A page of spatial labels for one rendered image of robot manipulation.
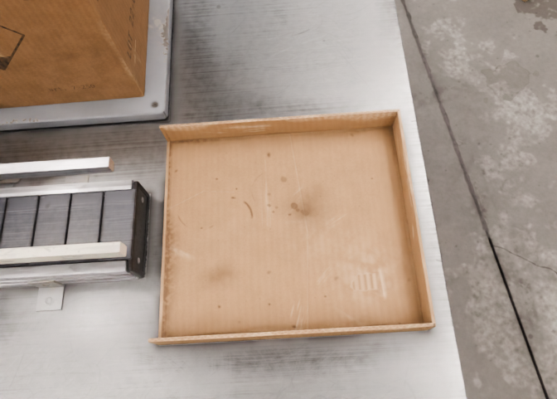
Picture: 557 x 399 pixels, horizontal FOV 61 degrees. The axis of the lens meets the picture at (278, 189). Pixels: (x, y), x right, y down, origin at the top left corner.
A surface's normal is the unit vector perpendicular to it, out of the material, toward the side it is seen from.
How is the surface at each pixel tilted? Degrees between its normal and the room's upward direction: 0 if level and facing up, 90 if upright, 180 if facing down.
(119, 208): 0
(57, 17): 90
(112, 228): 0
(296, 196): 0
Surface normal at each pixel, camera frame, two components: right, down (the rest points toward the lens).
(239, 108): -0.05, -0.37
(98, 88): 0.06, 0.93
